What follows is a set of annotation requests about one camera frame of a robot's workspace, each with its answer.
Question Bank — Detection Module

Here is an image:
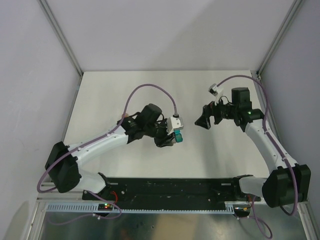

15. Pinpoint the right aluminium frame post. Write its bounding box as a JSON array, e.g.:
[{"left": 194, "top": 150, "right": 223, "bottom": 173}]
[{"left": 255, "top": 0, "right": 306, "bottom": 80}]

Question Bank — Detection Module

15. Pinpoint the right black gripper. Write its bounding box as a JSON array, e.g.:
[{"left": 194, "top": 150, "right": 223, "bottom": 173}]
[{"left": 195, "top": 94, "right": 238, "bottom": 130}]

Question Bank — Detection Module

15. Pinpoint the grey slotted cable duct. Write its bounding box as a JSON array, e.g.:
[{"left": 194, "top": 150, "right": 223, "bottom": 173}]
[{"left": 45, "top": 202, "right": 249, "bottom": 214}]

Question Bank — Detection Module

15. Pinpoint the left aluminium frame post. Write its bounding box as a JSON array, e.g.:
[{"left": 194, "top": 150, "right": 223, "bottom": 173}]
[{"left": 37, "top": 0, "right": 84, "bottom": 77}]

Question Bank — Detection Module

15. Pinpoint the aluminium frame post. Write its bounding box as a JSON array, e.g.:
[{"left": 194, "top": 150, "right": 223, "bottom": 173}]
[
  {"left": 255, "top": 0, "right": 306, "bottom": 80},
  {"left": 37, "top": 0, "right": 84, "bottom": 77}
]

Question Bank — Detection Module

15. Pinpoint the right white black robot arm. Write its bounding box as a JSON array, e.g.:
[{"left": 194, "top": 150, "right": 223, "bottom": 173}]
[{"left": 195, "top": 84, "right": 311, "bottom": 208}]

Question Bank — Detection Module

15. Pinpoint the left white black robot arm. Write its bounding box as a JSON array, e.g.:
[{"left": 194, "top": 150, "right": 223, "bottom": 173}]
[{"left": 44, "top": 103, "right": 183, "bottom": 200}]

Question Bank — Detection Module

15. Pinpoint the teal pill box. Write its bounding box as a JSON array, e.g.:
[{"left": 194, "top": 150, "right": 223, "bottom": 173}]
[{"left": 173, "top": 130, "right": 183, "bottom": 143}]

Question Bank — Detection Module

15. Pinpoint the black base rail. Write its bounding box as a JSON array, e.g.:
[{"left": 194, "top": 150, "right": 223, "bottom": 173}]
[{"left": 82, "top": 176, "right": 256, "bottom": 211}]

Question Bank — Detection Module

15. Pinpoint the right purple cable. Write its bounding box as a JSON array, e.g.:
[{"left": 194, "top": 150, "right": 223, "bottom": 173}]
[{"left": 217, "top": 74, "right": 301, "bottom": 216}]

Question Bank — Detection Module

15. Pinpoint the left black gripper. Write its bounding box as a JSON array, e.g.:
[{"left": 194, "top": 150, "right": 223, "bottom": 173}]
[{"left": 144, "top": 118, "right": 176, "bottom": 148}]

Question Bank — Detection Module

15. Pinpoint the purple cable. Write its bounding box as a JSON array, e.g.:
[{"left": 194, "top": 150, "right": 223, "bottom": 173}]
[
  {"left": 217, "top": 74, "right": 301, "bottom": 216},
  {"left": 36, "top": 83, "right": 180, "bottom": 193}
]

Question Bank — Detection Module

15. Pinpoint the clear pill bottle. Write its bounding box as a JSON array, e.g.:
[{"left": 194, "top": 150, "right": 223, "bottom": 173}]
[{"left": 121, "top": 113, "right": 129, "bottom": 118}]

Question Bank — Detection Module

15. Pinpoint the shiny metal base plate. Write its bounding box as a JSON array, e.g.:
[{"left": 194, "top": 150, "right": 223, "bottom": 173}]
[{"left": 37, "top": 211, "right": 303, "bottom": 240}]

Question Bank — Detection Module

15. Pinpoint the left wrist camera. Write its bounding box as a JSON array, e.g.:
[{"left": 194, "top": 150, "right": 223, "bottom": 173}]
[{"left": 166, "top": 116, "right": 184, "bottom": 135}]

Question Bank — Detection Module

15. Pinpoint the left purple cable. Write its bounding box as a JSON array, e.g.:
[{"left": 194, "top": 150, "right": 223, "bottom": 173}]
[{"left": 36, "top": 83, "right": 180, "bottom": 193}]

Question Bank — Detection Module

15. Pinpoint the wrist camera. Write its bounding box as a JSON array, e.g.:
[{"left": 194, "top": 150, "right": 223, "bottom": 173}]
[
  {"left": 208, "top": 83, "right": 224, "bottom": 105},
  {"left": 166, "top": 116, "right": 184, "bottom": 135}
]

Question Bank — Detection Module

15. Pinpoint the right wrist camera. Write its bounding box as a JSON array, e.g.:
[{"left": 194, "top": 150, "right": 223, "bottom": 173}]
[{"left": 208, "top": 83, "right": 224, "bottom": 105}]

